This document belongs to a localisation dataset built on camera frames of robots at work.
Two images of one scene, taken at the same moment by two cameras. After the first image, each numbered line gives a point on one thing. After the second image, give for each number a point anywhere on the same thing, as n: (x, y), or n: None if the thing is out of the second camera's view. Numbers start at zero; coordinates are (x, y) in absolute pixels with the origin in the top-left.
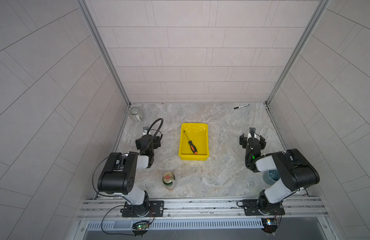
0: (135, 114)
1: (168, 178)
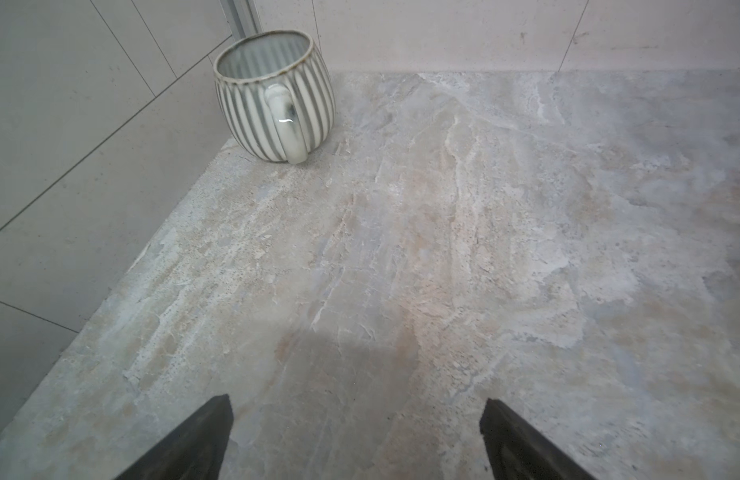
0: (276, 94)
1: None
